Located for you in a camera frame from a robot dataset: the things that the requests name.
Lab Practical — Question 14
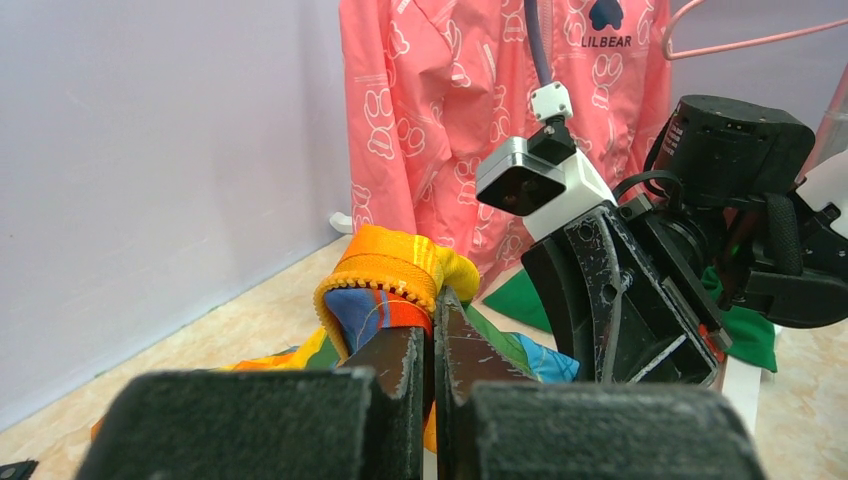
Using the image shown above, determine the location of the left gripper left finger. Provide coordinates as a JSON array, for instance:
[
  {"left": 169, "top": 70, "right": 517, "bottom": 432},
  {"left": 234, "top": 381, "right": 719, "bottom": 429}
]
[{"left": 78, "top": 328, "right": 426, "bottom": 479}]

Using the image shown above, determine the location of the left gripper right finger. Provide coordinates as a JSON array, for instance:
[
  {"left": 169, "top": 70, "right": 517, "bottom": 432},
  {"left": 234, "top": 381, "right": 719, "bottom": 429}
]
[{"left": 434, "top": 288, "right": 766, "bottom": 479}]

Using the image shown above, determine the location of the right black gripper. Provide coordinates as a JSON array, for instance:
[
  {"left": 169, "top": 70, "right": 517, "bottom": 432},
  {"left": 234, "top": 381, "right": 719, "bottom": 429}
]
[{"left": 521, "top": 195, "right": 732, "bottom": 386}]

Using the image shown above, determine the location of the rainbow striped jacket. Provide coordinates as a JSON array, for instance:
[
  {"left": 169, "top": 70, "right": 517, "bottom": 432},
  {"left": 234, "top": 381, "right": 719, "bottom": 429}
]
[{"left": 89, "top": 223, "right": 581, "bottom": 455}]

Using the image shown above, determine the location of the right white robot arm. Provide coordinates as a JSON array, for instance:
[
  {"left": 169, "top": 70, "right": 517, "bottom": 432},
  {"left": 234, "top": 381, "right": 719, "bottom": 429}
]
[{"left": 522, "top": 95, "right": 847, "bottom": 384}]

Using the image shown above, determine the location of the pink patterned jacket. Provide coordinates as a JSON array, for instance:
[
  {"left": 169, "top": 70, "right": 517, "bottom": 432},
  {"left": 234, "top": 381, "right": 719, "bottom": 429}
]
[{"left": 339, "top": 1, "right": 671, "bottom": 281}]

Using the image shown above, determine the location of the green garment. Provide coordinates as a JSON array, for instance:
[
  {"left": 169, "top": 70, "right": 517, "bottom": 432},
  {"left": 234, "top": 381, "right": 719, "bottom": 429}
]
[{"left": 483, "top": 269, "right": 778, "bottom": 373}]

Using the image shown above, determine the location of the pink wire hanger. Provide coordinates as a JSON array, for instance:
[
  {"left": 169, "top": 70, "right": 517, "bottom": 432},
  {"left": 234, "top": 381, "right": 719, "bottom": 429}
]
[{"left": 662, "top": 0, "right": 847, "bottom": 62}]

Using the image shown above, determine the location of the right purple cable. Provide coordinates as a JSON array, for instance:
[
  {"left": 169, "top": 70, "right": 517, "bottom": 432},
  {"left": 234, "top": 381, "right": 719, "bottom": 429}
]
[{"left": 523, "top": 0, "right": 555, "bottom": 89}]

